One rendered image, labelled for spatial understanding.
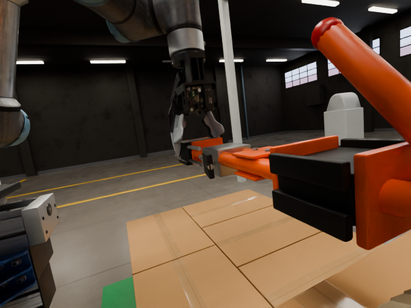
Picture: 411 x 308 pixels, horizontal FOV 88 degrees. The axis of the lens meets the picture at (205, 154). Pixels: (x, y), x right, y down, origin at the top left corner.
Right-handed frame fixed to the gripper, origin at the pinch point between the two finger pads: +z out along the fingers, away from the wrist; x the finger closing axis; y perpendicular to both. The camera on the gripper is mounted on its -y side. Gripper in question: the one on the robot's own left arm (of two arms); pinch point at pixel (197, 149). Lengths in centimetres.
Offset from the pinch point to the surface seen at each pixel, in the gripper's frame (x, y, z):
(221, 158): -2.7, 18.3, -0.1
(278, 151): -3.4, 31.8, -2.1
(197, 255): 7, -41, 53
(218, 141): 3.6, 4.4, -1.4
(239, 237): 31, -44, 54
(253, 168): -2.8, 26.6, 0.3
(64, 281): -79, -151, 107
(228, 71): 173, -286, -91
